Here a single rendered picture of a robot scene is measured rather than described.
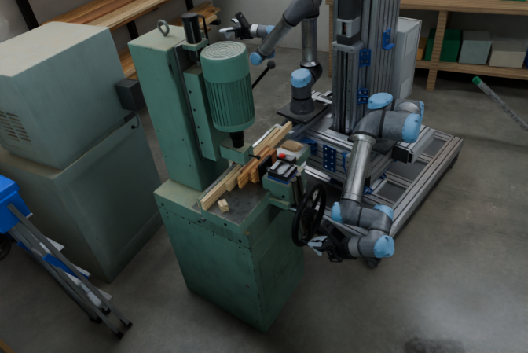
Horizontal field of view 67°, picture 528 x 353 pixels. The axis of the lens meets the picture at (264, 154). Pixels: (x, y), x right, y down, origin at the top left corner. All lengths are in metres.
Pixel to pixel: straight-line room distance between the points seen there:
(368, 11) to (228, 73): 0.90
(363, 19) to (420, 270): 1.49
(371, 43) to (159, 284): 1.87
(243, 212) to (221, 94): 0.49
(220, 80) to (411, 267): 1.70
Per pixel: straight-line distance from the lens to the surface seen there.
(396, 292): 2.53
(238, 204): 1.69
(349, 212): 1.53
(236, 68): 1.46
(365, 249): 1.49
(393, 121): 1.63
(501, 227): 3.03
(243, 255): 1.84
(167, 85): 1.65
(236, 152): 1.70
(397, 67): 2.43
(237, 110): 1.53
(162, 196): 1.99
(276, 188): 1.70
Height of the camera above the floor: 2.07
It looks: 37 degrees down
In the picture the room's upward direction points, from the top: 7 degrees counter-clockwise
